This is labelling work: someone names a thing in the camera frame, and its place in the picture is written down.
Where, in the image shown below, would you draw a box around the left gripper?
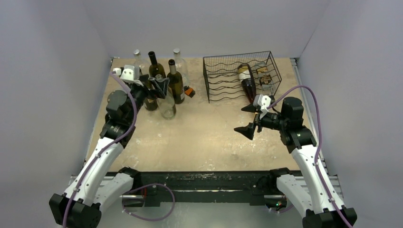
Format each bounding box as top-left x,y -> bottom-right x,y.
126,75 -> 168,123

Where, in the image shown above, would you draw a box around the dark green wine bottle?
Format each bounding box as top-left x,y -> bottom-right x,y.
148,51 -> 166,78

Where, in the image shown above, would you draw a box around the green bottle silver cap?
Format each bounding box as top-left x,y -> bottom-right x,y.
144,81 -> 158,111

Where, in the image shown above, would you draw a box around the clear slim bottle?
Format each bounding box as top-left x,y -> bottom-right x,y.
156,86 -> 176,120

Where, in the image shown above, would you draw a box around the clear glass bottle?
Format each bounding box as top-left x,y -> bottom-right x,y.
173,48 -> 190,86
133,49 -> 151,75

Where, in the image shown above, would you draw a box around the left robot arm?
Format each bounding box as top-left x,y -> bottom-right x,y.
49,76 -> 169,228

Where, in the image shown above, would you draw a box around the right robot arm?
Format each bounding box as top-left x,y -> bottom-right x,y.
234,95 -> 357,228

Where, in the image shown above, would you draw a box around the red bottle gold cap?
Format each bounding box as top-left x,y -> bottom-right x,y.
237,63 -> 257,104

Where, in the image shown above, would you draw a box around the orange hex key set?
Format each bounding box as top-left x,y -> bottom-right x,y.
184,86 -> 195,98

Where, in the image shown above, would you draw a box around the black wire wine rack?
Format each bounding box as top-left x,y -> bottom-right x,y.
203,51 -> 282,103

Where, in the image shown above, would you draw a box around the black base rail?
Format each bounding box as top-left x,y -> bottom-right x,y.
104,171 -> 306,209

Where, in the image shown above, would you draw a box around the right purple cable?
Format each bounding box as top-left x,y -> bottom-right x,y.
268,85 -> 355,228

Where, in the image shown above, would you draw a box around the purple cable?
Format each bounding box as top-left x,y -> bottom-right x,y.
268,85 -> 355,228
62,71 -> 176,228

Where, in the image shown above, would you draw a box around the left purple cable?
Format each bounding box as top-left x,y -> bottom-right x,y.
62,71 -> 176,228

